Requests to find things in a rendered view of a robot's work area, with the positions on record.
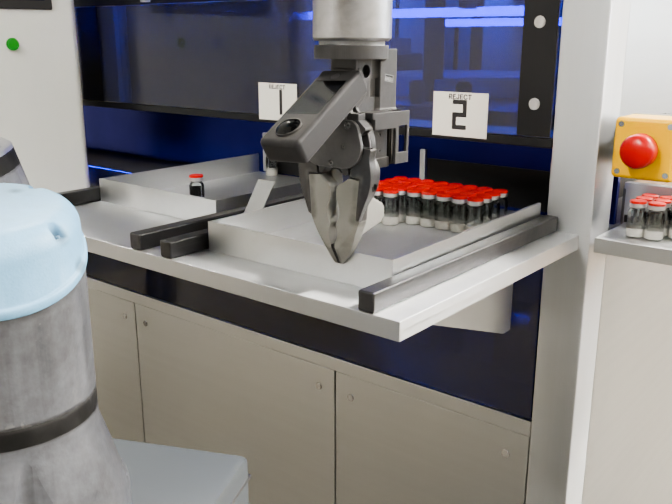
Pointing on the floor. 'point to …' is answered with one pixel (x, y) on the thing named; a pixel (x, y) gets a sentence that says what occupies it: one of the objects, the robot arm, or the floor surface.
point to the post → (571, 312)
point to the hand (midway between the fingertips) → (336, 252)
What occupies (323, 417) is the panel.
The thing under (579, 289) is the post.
